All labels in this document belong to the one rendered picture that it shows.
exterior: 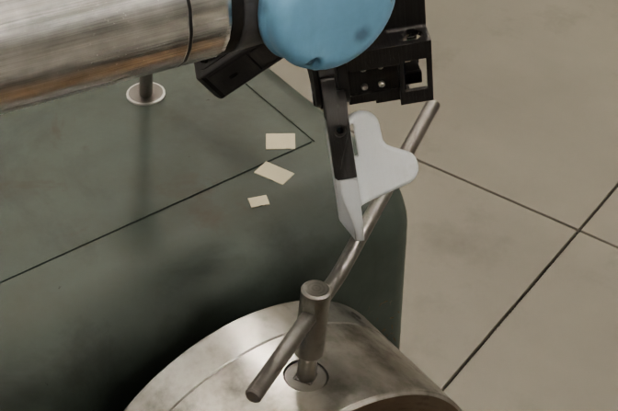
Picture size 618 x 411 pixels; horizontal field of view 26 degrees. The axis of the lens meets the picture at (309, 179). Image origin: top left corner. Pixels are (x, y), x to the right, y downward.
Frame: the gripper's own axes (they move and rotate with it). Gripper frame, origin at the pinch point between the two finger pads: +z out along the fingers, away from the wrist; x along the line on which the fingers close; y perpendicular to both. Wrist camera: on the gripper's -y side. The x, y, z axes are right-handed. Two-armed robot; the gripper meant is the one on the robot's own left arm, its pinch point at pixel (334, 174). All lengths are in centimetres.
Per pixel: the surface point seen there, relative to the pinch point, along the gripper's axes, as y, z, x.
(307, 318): -3.8, 3.4, -10.7
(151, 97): -14.2, 9.0, 24.0
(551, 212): 58, 148, 135
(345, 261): -0.3, 4.5, -4.8
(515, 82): 63, 151, 185
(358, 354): -0.3, 12.6, -7.2
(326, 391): -3.3, 10.6, -11.7
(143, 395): -16.9, 11.6, -8.4
